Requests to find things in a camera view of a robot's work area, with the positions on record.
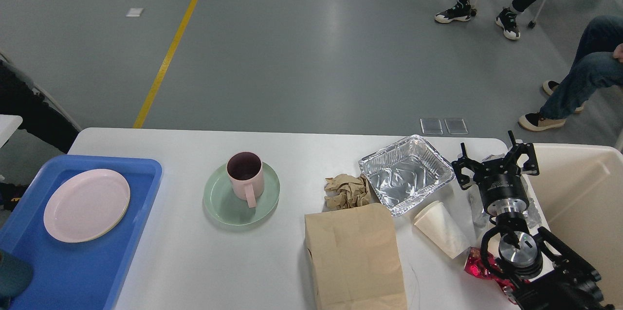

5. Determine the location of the floor socket plate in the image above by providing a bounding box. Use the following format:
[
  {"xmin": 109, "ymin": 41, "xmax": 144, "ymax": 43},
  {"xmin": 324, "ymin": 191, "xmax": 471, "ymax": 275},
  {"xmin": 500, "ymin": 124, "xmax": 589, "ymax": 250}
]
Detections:
[
  {"xmin": 443, "ymin": 118, "xmax": 469, "ymax": 135},
  {"xmin": 420, "ymin": 118, "xmax": 444, "ymax": 135}
]

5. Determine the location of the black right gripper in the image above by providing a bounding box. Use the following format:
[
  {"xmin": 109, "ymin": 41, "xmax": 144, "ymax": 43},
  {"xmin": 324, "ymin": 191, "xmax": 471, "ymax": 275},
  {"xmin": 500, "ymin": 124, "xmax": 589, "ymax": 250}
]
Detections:
[{"xmin": 451, "ymin": 132, "xmax": 539, "ymax": 217}]

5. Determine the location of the blue plastic tray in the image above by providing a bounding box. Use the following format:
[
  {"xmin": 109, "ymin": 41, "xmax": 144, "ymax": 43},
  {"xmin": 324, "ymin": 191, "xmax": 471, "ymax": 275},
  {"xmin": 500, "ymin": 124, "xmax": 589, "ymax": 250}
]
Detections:
[{"xmin": 0, "ymin": 155, "xmax": 162, "ymax": 310}]

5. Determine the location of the floor socket plate right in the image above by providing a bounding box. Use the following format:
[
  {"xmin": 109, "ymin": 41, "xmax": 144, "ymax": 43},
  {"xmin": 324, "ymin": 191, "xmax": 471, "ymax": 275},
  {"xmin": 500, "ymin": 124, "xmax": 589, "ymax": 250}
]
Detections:
[{"xmin": 443, "ymin": 118, "xmax": 469, "ymax": 135}]

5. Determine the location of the person in blue jeans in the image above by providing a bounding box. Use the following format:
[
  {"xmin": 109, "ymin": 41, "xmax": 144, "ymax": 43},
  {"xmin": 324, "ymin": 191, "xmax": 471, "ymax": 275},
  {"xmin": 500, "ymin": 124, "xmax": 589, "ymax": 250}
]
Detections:
[{"xmin": 518, "ymin": 15, "xmax": 623, "ymax": 132}]

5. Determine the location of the seated person in black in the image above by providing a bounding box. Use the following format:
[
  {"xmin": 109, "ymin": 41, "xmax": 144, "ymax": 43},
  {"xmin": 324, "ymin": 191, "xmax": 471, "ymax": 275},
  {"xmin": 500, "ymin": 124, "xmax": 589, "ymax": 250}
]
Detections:
[{"xmin": 0, "ymin": 52, "xmax": 82, "ymax": 211}]

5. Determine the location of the white paper on floor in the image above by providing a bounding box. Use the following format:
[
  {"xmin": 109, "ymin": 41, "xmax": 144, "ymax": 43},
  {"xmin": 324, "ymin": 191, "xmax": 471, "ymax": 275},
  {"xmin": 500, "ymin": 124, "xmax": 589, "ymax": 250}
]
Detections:
[{"xmin": 125, "ymin": 7, "xmax": 144, "ymax": 18}]

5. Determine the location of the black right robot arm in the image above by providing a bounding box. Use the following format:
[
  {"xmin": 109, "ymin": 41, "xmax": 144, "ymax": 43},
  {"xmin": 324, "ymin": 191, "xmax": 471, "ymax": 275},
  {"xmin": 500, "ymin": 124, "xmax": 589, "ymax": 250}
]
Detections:
[{"xmin": 451, "ymin": 131, "xmax": 615, "ymax": 310}]

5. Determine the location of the dark green mug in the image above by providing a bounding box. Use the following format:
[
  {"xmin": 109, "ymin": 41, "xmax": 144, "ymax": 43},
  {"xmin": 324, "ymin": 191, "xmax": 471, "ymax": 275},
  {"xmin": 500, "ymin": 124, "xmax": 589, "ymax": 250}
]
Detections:
[{"xmin": 0, "ymin": 249, "xmax": 34, "ymax": 299}]

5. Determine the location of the white paper cup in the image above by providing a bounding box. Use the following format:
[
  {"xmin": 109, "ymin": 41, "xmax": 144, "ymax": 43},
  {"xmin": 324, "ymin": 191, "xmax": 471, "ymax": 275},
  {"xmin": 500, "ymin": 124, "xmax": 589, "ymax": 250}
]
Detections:
[{"xmin": 413, "ymin": 201, "xmax": 470, "ymax": 259}]

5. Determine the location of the green plate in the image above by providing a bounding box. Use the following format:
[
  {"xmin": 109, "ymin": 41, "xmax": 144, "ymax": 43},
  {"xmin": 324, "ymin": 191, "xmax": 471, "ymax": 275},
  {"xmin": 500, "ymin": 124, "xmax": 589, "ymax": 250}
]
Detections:
[{"xmin": 204, "ymin": 163, "xmax": 280, "ymax": 227}]

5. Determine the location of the red foil wrapper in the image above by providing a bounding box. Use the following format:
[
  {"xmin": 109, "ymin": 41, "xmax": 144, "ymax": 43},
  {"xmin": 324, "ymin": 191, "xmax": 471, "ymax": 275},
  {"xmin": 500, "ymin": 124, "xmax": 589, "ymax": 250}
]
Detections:
[{"xmin": 464, "ymin": 247, "xmax": 517, "ymax": 305}]

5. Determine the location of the pink plate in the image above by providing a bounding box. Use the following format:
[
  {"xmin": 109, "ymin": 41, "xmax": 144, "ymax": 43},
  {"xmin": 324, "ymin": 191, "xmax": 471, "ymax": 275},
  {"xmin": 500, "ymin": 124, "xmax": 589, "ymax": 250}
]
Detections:
[{"xmin": 43, "ymin": 168, "xmax": 131, "ymax": 243}]

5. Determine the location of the pink mug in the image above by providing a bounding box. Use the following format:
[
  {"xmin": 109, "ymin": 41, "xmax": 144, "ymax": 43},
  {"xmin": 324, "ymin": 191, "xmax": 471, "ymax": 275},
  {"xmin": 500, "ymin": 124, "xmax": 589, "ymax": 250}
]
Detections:
[{"xmin": 225, "ymin": 152, "xmax": 265, "ymax": 208}]

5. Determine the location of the aluminium foil tray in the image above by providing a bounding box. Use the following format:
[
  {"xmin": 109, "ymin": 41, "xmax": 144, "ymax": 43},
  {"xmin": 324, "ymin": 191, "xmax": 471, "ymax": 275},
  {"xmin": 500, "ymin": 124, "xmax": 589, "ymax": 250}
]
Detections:
[{"xmin": 358, "ymin": 135, "xmax": 456, "ymax": 217}]

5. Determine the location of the crumpled brown paper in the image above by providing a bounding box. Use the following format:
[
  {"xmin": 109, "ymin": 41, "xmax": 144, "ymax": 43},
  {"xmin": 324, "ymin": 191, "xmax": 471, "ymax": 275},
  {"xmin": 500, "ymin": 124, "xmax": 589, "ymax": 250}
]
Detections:
[{"xmin": 324, "ymin": 173, "xmax": 372, "ymax": 210}]

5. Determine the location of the floor socket plate left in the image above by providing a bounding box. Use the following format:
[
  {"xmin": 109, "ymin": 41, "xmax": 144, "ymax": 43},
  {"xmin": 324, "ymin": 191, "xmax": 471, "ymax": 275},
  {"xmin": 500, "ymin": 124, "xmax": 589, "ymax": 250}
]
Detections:
[{"xmin": 420, "ymin": 118, "xmax": 444, "ymax": 135}]

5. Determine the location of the brown paper bag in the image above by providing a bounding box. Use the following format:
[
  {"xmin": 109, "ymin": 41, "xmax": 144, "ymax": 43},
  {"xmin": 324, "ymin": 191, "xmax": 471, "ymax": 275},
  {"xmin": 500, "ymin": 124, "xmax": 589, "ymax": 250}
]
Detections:
[{"xmin": 304, "ymin": 203, "xmax": 408, "ymax": 310}]

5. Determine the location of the beige plastic bin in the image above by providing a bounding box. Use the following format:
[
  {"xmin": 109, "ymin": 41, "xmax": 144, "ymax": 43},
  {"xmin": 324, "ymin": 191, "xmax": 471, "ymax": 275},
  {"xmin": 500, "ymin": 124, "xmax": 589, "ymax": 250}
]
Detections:
[{"xmin": 529, "ymin": 144, "xmax": 623, "ymax": 310}]

